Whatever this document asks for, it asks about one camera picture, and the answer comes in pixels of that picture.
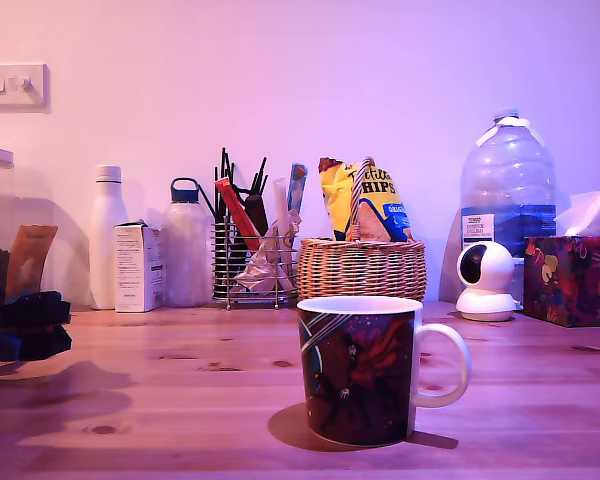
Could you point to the dark printed coffee mug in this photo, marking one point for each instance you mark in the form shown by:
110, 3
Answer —
360, 370

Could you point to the orange paper packet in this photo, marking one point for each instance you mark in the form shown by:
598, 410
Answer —
27, 260

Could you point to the white metal bottle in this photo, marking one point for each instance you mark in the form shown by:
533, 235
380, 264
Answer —
106, 240

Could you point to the small white cardboard box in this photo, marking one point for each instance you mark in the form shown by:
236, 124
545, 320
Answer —
137, 270

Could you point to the clear bottle with blue cap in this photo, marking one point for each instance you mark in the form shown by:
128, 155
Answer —
186, 250

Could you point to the red stick sachet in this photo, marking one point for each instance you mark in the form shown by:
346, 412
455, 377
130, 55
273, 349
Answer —
235, 212

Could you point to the crumpled clear wrapper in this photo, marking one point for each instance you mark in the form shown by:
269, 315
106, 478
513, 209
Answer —
257, 267

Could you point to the dark brown stick sachet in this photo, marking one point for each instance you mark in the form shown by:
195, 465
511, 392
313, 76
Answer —
256, 215

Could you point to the round brown coaster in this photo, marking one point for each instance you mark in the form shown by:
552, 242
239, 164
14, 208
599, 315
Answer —
287, 425

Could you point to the white stick sachet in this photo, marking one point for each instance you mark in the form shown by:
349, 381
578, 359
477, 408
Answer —
281, 215

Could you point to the blue and brown stick sachet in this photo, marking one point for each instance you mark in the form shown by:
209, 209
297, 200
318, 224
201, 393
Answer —
297, 187

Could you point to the woven wicker basket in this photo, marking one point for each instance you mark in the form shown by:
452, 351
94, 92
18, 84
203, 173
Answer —
362, 270

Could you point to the yellow tortilla chips bag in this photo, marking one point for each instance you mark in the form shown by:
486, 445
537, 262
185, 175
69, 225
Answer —
380, 210

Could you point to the large clear water bottle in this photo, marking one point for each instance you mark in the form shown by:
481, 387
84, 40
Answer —
507, 185

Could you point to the dark floral tissue box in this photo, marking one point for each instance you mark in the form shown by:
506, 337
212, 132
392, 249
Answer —
572, 280

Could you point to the white tissue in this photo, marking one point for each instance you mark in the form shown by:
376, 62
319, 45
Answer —
587, 212

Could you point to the white wall switch plate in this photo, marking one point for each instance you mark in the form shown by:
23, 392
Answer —
12, 87

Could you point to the small white round camera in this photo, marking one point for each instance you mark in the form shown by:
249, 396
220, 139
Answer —
485, 280

